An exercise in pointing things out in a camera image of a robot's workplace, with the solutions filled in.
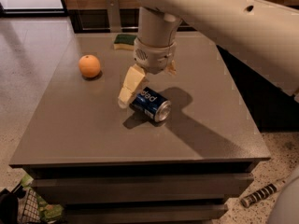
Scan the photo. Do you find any grey drawer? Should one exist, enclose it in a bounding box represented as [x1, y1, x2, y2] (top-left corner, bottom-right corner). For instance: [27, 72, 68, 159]
[65, 204, 228, 224]
[33, 174, 253, 204]

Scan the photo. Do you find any upper grey drawer front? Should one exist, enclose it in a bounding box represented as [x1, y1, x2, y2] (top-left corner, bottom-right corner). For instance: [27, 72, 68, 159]
[33, 174, 253, 204]

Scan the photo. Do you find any blue pepsi can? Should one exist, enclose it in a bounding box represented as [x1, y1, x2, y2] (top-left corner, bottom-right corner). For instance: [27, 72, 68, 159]
[131, 87, 171, 122]

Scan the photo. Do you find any green yellow sponge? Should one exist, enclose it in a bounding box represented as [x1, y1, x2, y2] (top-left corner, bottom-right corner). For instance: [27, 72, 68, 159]
[113, 34, 136, 50]

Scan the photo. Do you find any orange fruit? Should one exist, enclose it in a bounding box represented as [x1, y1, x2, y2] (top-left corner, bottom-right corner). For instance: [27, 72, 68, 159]
[78, 55, 101, 78]

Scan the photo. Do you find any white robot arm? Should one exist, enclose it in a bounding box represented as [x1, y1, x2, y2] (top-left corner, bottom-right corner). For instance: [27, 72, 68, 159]
[118, 0, 299, 108]

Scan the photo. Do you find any grey drawer cabinet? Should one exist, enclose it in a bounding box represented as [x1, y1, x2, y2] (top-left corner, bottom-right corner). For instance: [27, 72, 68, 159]
[10, 33, 270, 215]

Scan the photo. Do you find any green snack bag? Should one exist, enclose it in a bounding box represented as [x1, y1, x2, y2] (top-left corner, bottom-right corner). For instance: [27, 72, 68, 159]
[18, 175, 64, 224]

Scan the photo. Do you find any black checkered bag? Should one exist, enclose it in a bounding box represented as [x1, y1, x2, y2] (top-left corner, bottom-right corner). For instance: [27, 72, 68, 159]
[0, 184, 40, 224]

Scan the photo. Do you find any lower grey drawer front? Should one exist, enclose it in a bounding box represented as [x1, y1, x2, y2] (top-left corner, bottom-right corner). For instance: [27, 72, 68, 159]
[65, 204, 228, 224]

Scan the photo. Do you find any left metal bracket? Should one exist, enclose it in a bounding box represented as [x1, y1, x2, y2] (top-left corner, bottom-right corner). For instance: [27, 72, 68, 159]
[106, 0, 121, 33]

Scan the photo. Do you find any white power strip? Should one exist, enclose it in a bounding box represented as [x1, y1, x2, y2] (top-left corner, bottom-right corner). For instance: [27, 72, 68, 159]
[240, 179, 286, 208]

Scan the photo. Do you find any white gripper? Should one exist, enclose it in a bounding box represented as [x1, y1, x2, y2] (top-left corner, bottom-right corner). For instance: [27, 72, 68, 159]
[118, 38, 177, 109]

